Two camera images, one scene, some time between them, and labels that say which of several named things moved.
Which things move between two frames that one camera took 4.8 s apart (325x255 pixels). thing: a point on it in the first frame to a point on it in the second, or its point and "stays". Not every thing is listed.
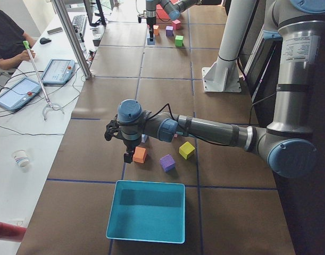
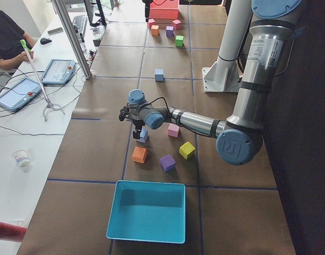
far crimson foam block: [176, 24] stays
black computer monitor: [101, 20] stays
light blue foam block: [150, 43] to [159, 75]
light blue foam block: [144, 138] stays
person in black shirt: [8, 36] stays
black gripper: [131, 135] to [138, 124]
